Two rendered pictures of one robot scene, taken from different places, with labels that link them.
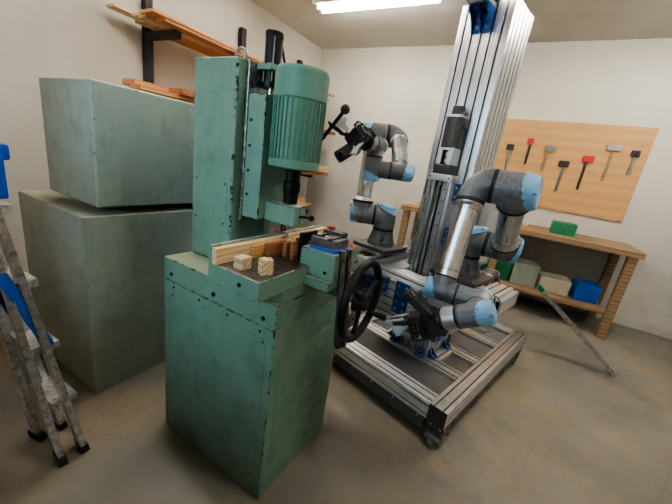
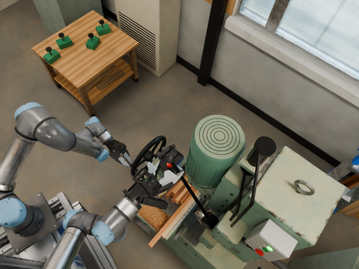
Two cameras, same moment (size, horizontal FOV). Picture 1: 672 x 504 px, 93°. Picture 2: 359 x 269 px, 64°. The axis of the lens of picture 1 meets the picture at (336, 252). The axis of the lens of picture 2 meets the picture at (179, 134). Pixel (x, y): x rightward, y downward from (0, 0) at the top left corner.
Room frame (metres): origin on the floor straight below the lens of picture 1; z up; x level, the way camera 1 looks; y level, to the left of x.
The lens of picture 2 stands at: (1.61, 0.09, 2.33)
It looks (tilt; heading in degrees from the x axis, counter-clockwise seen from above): 62 degrees down; 184
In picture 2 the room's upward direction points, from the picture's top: 8 degrees clockwise
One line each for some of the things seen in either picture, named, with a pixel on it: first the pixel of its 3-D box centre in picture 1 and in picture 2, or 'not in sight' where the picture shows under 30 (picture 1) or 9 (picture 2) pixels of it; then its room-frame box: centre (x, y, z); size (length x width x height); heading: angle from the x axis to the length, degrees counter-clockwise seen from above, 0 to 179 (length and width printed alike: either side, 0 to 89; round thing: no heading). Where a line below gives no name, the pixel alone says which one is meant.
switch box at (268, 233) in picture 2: not in sight; (268, 241); (1.43, 0.40, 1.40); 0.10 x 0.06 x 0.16; 61
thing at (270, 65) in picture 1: (271, 61); (258, 158); (1.22, 0.31, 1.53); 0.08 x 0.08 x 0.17; 61
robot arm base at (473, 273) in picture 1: (464, 263); (24, 219); (1.46, -0.61, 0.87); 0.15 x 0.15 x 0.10
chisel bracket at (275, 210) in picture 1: (284, 214); (203, 184); (1.16, 0.21, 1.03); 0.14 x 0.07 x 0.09; 61
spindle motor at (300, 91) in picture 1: (298, 121); (211, 154); (1.15, 0.19, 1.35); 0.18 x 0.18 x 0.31
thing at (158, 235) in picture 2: (300, 240); (186, 202); (1.23, 0.15, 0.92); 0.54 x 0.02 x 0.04; 151
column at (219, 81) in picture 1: (234, 167); (260, 216); (1.29, 0.45, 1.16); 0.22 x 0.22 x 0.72; 61
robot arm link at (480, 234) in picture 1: (472, 239); (12, 213); (1.46, -0.61, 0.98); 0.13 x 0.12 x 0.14; 61
